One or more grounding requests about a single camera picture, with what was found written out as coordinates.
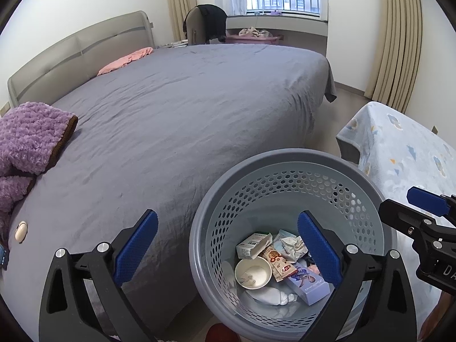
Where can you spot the dark blue gadget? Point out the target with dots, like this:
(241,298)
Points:
(3,256)

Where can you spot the white oval gadget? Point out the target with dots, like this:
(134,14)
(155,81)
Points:
(20,231)

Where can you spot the purple cardboard box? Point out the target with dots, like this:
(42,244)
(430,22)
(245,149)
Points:
(306,286)

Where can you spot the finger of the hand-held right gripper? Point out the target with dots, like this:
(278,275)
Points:
(402,217)
(425,199)

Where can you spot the white paper cup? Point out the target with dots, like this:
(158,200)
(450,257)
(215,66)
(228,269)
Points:
(253,272)

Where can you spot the bed with grey sheet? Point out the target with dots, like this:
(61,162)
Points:
(178,114)

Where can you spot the pink cloth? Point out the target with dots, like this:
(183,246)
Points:
(124,60)

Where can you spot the beige curtain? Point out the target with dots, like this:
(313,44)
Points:
(180,3)
(395,42)

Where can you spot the white and green carton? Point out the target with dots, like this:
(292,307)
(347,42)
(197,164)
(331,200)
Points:
(253,245)

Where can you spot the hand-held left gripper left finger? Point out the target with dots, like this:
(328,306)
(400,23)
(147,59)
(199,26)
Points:
(137,245)

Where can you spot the grey-blue perforated waste basket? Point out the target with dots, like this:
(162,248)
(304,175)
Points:
(249,185)

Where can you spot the purple fuzzy blanket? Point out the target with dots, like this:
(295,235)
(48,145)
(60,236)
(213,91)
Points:
(28,135)

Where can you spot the grey bed headboard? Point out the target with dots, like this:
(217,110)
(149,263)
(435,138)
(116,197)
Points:
(71,50)

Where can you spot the white window ledge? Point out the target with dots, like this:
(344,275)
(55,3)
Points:
(302,32)

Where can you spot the white paper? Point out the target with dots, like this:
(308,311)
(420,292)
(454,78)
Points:
(292,245)

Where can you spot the dark red round object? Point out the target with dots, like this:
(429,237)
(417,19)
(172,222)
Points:
(221,334)

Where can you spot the white tissue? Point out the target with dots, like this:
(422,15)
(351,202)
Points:
(270,296)

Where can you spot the pink plastic basin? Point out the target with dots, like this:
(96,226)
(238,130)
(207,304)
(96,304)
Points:
(253,41)

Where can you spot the black garment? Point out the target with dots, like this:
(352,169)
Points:
(213,19)

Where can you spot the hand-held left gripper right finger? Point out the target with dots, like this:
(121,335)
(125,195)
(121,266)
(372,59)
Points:
(319,249)

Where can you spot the red and white snack packet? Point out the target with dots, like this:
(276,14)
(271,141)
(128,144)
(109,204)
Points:
(279,262)

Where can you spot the beige chair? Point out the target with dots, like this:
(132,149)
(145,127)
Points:
(195,25)

